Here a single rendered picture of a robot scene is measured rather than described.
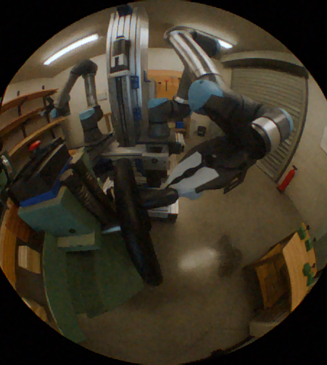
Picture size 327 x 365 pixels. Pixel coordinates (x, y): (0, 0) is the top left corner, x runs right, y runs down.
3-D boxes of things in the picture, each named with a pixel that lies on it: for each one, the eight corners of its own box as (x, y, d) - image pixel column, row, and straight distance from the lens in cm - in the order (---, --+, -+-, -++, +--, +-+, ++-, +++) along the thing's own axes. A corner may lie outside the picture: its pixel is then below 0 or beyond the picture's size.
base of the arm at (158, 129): (148, 132, 79) (148, 118, 76) (170, 132, 77) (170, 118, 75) (143, 139, 65) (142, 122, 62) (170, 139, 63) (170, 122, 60)
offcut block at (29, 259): (31, 253, 28) (19, 245, 27) (40, 253, 25) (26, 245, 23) (32, 271, 28) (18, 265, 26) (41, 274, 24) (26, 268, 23)
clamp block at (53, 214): (93, 235, 21) (59, 205, 15) (46, 240, 30) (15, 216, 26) (99, 180, 30) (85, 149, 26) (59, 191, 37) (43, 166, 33)
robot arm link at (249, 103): (219, 87, 35) (253, 95, 28) (242, 96, 43) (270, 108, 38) (214, 112, 35) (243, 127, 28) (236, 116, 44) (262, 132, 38)
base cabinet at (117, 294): (145, 287, 106) (108, 314, 39) (86, 292, 129) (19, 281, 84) (133, 241, 111) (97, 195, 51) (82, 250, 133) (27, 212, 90)
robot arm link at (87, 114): (79, 131, 86) (75, 113, 85) (87, 126, 98) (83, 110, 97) (94, 127, 81) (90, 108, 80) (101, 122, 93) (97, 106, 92)
